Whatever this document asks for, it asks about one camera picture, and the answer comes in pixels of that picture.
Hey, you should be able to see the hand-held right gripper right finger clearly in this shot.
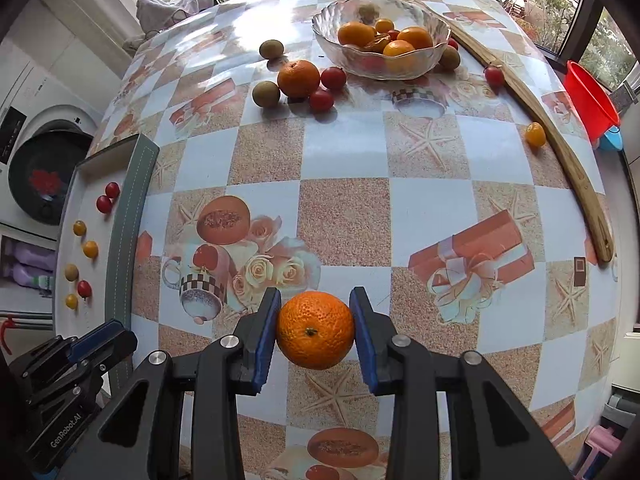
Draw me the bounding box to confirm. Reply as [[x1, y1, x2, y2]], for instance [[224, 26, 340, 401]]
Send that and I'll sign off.
[[349, 286, 576, 480]]

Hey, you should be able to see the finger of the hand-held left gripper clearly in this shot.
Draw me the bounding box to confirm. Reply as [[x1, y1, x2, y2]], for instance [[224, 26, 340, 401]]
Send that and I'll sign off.
[[10, 320, 127, 383], [75, 331, 138, 391]]

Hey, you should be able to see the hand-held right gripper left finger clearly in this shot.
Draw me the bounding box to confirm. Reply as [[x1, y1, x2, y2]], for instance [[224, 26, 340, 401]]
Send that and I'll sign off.
[[60, 287, 282, 480]]

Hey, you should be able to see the large tangerine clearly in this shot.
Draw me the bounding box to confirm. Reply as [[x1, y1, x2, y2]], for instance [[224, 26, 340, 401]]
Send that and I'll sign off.
[[276, 291, 356, 371]]

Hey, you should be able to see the grey-rimmed white tray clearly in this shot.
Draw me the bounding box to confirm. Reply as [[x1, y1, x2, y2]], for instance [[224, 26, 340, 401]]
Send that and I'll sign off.
[[52, 132, 161, 391]]

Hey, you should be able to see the red hook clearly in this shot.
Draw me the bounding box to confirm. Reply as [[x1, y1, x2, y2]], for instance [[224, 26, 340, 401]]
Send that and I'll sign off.
[[0, 317, 18, 356]]

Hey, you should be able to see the purple detergent bottle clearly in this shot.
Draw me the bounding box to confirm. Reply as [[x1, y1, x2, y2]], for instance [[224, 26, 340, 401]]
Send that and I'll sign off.
[[10, 262, 56, 291], [12, 242, 56, 266]]

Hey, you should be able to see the patterned checkered tablecloth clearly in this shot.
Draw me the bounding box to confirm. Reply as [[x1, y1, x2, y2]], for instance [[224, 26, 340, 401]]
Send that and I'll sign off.
[[87, 0, 618, 480]]

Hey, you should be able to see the white washing machine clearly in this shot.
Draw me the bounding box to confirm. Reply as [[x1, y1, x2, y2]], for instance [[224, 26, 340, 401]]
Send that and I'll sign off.
[[0, 60, 101, 241]]

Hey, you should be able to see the pink plastic stool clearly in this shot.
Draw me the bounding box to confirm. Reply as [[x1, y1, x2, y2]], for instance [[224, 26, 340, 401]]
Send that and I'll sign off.
[[582, 425, 621, 476]]

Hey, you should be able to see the small tangerine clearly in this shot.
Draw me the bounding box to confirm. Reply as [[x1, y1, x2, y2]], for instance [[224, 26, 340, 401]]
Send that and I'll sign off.
[[277, 59, 321, 99]]

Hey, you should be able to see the long curved wooden board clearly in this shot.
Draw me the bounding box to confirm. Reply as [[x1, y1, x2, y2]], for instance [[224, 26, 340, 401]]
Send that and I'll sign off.
[[375, 0, 615, 264]]

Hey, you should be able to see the orange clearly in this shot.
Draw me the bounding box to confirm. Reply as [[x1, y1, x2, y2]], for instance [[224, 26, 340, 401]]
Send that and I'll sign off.
[[382, 40, 417, 73], [396, 26, 434, 51], [337, 21, 377, 47]]

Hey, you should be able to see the dried brown date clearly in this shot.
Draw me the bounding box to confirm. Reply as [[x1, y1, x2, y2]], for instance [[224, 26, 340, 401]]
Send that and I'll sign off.
[[362, 33, 393, 54]]

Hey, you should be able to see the clear glass bowl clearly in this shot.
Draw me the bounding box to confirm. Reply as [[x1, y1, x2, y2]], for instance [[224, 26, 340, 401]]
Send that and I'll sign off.
[[312, 0, 452, 81]]

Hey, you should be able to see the blue plastic basin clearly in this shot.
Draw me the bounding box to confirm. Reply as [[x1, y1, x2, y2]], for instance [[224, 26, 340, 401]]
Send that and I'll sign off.
[[597, 127, 624, 152]]

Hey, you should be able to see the red plastic bucket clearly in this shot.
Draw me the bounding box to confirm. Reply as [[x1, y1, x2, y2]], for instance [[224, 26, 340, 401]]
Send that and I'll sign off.
[[565, 60, 621, 142]]

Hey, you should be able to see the white crumpled cloth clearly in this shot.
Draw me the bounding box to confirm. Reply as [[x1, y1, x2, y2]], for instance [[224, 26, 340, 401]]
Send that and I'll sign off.
[[136, 0, 216, 36]]

